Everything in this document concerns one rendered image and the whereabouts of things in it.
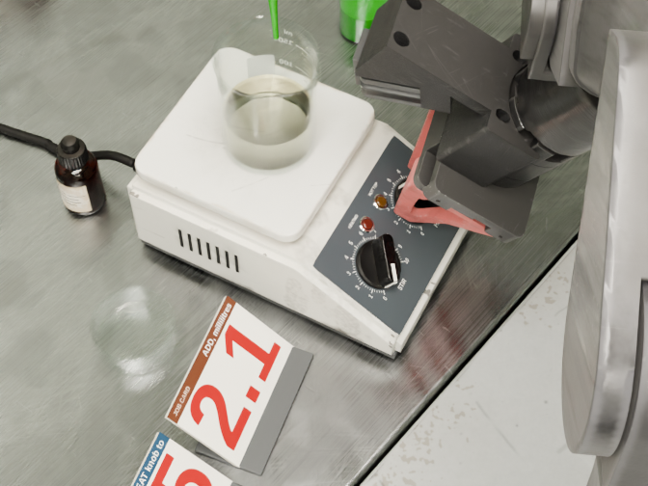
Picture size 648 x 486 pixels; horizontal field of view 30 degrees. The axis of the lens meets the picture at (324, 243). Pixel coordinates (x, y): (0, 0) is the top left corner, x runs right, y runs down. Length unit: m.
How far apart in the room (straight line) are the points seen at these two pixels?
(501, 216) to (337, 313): 0.13
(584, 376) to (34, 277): 0.54
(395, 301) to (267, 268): 0.08
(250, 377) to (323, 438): 0.06
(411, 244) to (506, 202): 0.10
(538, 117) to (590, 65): 0.13
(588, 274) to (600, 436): 0.05
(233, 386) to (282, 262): 0.08
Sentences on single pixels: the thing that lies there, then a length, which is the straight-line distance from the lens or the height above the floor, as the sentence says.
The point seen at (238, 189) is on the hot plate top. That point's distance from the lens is 0.76.
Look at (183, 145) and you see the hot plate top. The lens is 0.78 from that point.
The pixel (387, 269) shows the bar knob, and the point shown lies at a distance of 0.75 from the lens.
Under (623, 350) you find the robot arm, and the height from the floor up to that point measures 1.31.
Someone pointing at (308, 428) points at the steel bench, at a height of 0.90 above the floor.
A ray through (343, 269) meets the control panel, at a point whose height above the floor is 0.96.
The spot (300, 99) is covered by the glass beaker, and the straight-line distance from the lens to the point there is 0.71.
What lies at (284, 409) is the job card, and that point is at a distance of 0.77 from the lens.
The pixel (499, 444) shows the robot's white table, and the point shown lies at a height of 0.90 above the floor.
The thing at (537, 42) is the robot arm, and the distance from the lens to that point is 0.59.
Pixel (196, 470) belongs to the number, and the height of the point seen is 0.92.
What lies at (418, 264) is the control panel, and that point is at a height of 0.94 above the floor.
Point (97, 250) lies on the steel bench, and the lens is 0.85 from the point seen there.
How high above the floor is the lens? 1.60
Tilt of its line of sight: 57 degrees down
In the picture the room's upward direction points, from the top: 1 degrees clockwise
